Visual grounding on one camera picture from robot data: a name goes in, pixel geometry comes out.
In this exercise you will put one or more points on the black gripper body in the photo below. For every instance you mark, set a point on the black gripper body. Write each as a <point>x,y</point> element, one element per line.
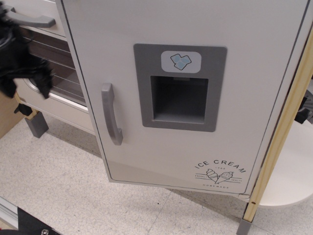
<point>15,58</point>

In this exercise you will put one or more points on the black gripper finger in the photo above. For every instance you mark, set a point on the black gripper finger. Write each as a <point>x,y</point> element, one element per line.
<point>8,87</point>
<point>43,81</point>

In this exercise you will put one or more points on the grey fridge door handle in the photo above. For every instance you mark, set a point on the grey fridge door handle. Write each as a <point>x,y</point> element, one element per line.
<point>115,133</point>

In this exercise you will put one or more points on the white toy fridge door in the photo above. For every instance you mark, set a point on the white toy fridge door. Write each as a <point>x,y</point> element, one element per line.
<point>183,98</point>

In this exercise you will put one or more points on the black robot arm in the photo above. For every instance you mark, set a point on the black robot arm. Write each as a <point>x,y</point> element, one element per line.
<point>17,62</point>

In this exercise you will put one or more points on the black left clamp knob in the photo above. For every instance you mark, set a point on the black left clamp knob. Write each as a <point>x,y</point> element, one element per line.
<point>24,109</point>

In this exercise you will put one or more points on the black clamp knob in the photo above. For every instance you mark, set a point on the black clamp knob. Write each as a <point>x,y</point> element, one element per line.
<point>24,109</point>
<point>305,111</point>

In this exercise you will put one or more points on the white oven door with window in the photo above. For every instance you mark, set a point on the white oven door with window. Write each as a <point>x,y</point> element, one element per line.
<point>66,101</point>

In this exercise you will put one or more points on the light wooden left panel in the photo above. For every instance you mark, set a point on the light wooden left panel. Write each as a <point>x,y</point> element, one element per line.
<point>8,119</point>

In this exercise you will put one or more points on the white toy kitchen cabinet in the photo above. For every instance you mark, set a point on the white toy kitchen cabinet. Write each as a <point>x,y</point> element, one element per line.
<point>53,12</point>

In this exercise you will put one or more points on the grey left foot cap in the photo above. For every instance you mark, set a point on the grey left foot cap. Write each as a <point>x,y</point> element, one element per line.
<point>37,125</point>

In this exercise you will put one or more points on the grey foot cap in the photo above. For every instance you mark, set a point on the grey foot cap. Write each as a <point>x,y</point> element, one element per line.
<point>37,125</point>
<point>244,227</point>

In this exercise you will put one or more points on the grey ice dispenser panel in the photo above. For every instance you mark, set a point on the grey ice dispenser panel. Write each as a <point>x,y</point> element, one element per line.
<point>180,86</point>

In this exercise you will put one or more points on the grey right foot cap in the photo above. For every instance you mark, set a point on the grey right foot cap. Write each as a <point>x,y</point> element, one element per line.
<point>244,227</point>

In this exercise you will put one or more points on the black right clamp knob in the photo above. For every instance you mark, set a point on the black right clamp knob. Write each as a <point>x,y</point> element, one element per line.
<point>305,111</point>

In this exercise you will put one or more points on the grey oven door handle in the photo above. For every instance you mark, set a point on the grey oven door handle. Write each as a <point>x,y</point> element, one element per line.
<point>41,21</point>

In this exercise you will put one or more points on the aluminium rail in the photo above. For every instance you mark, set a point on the aluminium rail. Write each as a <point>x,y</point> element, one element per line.
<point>8,214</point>

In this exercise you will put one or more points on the black base plate with screw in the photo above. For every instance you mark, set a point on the black base plate with screw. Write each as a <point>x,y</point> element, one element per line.
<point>29,225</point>

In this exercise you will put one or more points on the light wooden right post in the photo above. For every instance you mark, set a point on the light wooden right post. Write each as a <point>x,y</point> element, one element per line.
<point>292,103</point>

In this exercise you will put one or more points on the white round base plate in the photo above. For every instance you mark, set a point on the white round base plate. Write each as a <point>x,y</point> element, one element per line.
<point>291,181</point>

